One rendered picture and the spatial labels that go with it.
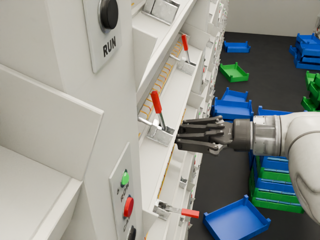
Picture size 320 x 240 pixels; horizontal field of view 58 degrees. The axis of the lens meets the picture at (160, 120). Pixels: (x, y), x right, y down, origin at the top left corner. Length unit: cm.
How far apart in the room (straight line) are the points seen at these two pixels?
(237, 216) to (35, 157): 168
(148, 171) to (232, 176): 160
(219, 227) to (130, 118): 154
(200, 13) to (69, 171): 71
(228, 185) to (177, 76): 136
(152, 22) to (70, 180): 25
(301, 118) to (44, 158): 55
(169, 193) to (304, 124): 32
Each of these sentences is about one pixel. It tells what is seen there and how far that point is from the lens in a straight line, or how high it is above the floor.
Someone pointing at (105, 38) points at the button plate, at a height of 137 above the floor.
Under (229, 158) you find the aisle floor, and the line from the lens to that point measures 214.
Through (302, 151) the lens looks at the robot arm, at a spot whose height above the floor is 109.
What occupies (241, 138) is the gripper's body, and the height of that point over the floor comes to 103.
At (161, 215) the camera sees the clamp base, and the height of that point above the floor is 92.
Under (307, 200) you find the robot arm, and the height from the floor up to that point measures 107.
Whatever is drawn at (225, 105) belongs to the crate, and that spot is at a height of 9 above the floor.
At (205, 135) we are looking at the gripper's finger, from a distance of 66.
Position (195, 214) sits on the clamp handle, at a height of 93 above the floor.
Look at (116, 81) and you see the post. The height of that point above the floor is 133.
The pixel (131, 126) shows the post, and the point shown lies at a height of 128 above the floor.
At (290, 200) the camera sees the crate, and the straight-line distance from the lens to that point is 185.
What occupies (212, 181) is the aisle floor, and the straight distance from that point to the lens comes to 196.
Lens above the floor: 142
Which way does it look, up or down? 35 degrees down
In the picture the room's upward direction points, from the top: straight up
